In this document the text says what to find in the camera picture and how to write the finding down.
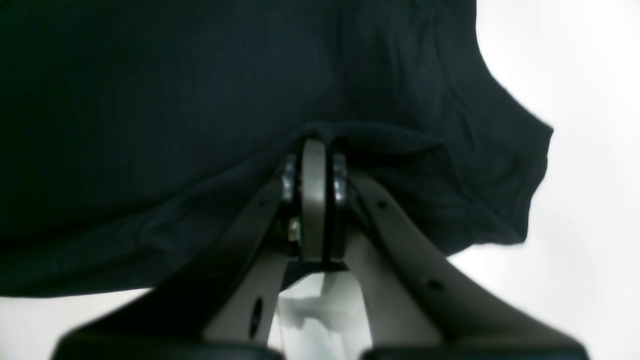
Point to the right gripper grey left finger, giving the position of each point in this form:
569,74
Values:
220,306

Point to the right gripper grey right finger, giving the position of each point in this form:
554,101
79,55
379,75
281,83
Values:
419,306

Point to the black T-shirt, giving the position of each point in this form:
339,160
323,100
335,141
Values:
134,131

